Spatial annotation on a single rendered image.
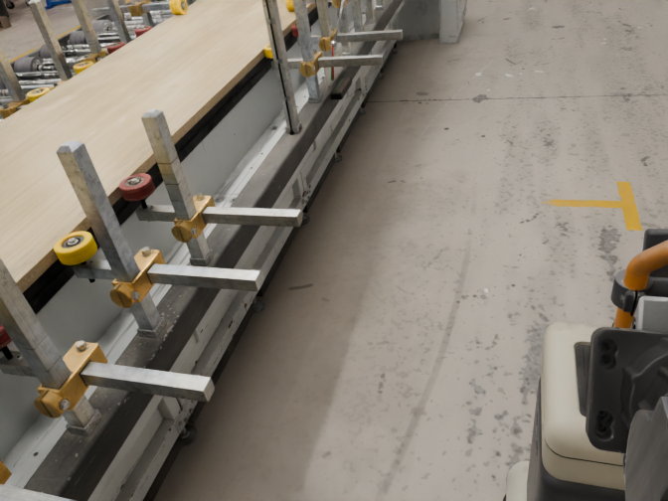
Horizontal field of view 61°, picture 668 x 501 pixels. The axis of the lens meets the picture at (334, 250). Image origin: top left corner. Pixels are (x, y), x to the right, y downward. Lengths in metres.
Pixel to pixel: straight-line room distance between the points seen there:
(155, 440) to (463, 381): 0.99
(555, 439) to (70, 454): 0.82
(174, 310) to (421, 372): 0.98
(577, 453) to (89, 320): 1.08
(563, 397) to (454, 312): 1.33
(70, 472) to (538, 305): 1.69
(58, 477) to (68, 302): 0.42
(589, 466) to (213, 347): 1.38
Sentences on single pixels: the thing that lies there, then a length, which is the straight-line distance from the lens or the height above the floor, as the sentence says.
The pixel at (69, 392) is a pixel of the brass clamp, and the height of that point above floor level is 0.81.
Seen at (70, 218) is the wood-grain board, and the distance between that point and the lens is 1.43.
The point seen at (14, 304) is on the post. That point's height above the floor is 1.01.
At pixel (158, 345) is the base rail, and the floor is 0.70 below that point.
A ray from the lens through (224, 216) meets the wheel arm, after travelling 1.39.
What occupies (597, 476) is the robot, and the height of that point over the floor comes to 0.73.
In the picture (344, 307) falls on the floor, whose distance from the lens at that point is 2.28.
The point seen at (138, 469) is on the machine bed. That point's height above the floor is 0.17.
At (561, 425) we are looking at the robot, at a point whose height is 0.81.
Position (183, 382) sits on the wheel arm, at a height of 0.82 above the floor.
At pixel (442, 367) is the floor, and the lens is 2.03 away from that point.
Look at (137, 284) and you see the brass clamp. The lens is 1.22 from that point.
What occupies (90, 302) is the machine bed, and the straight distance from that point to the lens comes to 1.47.
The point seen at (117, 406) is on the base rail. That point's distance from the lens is 1.21.
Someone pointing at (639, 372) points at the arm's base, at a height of 1.22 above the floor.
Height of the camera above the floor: 1.53
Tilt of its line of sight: 36 degrees down
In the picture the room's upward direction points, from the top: 10 degrees counter-clockwise
